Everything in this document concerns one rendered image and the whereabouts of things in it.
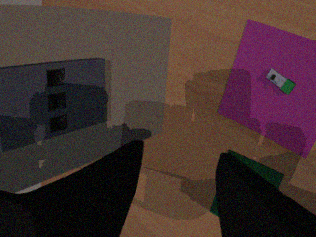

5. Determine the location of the purple flat square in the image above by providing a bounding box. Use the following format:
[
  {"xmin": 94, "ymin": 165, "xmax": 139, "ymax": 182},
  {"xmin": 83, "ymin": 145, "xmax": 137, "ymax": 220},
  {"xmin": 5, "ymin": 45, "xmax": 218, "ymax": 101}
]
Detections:
[{"xmin": 217, "ymin": 19, "xmax": 316, "ymax": 158}]

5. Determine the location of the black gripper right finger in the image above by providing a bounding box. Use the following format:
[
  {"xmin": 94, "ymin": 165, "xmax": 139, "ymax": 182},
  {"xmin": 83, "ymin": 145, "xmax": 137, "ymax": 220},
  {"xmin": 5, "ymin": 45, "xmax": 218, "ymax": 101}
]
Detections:
[{"xmin": 214, "ymin": 153, "xmax": 316, "ymax": 237}]

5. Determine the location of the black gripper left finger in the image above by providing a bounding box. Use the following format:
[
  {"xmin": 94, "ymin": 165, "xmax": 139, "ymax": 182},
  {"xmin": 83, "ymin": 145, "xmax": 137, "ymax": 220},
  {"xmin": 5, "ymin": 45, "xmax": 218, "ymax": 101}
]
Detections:
[{"xmin": 0, "ymin": 139, "xmax": 145, "ymax": 237}]

